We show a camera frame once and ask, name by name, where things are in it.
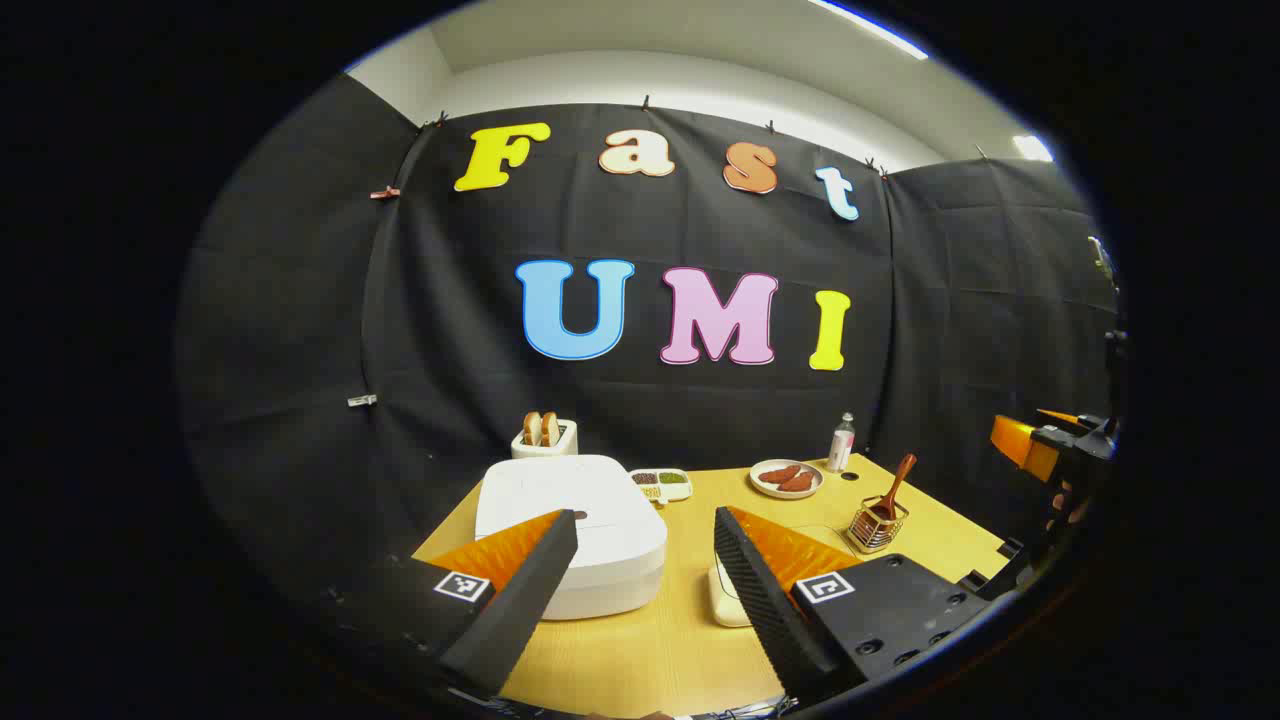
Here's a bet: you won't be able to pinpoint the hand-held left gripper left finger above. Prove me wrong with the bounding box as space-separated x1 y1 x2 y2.
330 508 581 701

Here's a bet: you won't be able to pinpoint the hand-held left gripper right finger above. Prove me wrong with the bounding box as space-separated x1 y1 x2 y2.
712 505 998 707

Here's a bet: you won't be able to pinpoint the white rice heap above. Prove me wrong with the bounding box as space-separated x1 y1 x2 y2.
708 562 753 629

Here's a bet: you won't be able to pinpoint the white rice cooker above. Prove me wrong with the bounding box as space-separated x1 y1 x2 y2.
474 455 669 621

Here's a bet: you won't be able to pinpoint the brown wooden spoon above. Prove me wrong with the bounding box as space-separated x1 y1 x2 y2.
873 454 917 523

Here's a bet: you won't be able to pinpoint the metal wire chopstick holder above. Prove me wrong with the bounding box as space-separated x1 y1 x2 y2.
846 497 910 555

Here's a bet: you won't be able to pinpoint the white round plate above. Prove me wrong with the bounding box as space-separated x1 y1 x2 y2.
749 459 824 500

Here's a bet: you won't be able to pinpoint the white divided grain dish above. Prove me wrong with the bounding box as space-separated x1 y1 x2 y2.
630 468 693 504

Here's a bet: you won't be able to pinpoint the white toaster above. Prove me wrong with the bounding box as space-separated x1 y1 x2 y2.
510 418 579 461

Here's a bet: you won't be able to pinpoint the black backdrop cloth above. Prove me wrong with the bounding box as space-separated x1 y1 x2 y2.
175 75 1126 601

